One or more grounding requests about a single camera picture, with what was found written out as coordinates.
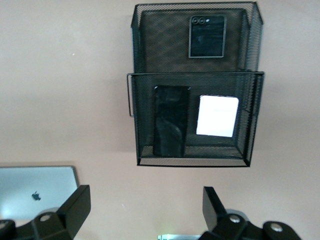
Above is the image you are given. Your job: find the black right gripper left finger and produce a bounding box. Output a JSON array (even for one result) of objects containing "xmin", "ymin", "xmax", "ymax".
[{"xmin": 31, "ymin": 184, "xmax": 91, "ymax": 240}]

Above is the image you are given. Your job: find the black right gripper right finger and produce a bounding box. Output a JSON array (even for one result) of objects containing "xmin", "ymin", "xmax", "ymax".
[{"xmin": 202, "ymin": 186, "xmax": 251, "ymax": 240}]

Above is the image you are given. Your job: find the lavender Huawei phone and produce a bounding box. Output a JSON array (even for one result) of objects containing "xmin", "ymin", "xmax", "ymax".
[{"xmin": 195, "ymin": 94, "xmax": 240, "ymax": 138}]

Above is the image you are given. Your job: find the tall black smartphone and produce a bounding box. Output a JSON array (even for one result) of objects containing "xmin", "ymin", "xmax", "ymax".
[{"xmin": 151, "ymin": 84, "xmax": 192, "ymax": 158}]

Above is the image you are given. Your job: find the small black flip phone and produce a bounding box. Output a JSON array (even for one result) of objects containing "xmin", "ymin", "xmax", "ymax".
[{"xmin": 187, "ymin": 14, "xmax": 227, "ymax": 59}]

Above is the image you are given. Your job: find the silver closed laptop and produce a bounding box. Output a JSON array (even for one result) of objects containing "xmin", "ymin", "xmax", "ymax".
[{"xmin": 0, "ymin": 164, "xmax": 79, "ymax": 221}]

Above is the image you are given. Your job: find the black mesh two-tier tray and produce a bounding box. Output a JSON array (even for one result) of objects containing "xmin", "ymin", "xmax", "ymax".
[{"xmin": 126, "ymin": 1, "xmax": 266, "ymax": 168}]

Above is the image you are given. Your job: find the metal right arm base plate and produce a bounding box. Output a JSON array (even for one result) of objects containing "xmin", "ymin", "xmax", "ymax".
[{"xmin": 157, "ymin": 233, "xmax": 201, "ymax": 240}]

